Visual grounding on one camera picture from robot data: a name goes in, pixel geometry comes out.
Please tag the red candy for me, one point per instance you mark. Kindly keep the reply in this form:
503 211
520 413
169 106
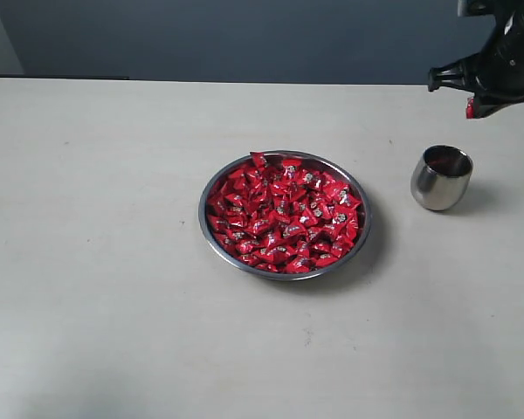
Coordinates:
469 109

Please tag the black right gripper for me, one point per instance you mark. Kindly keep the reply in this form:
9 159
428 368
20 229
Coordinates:
496 73

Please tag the steel cup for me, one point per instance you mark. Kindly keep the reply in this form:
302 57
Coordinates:
441 177

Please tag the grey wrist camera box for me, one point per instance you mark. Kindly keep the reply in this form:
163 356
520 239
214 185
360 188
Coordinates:
477 8

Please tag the pile of red candies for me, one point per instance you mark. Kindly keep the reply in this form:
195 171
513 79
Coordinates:
284 218

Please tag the round steel bowl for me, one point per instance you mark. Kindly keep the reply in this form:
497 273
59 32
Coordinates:
214 244

